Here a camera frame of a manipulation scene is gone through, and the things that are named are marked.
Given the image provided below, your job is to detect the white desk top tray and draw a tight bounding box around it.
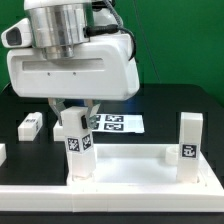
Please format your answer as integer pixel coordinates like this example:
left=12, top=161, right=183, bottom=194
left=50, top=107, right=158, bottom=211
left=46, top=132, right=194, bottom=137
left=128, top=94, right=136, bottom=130
left=67, top=143, right=218, bottom=186

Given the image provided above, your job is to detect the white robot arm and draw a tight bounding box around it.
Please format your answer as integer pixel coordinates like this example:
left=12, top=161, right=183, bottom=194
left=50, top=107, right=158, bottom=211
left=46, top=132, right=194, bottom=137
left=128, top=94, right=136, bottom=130
left=1, top=0, right=139, bottom=127

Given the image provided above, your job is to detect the white marker tag plate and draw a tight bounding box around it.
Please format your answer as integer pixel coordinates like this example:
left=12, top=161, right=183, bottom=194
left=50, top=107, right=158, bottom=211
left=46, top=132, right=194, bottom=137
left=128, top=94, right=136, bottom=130
left=93, top=114, right=145, bottom=133

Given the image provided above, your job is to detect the white block at left edge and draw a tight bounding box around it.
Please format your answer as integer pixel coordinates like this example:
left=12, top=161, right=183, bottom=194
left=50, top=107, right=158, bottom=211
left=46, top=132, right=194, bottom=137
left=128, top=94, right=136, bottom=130
left=0, top=143, right=7, bottom=166

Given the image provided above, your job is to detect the white L-shaped corner fence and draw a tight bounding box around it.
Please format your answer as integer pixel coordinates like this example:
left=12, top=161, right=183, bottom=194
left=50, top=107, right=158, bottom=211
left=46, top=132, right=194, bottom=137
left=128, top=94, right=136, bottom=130
left=0, top=145, right=224, bottom=212

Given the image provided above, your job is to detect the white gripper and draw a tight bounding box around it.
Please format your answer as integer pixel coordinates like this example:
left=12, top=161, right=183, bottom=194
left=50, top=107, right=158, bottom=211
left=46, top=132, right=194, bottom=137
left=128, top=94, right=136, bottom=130
left=7, top=34, right=139, bottom=129

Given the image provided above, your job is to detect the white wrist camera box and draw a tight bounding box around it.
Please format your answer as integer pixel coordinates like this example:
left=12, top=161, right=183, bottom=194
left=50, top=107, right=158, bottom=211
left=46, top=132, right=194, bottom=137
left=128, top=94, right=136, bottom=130
left=1, top=18, right=32, bottom=48

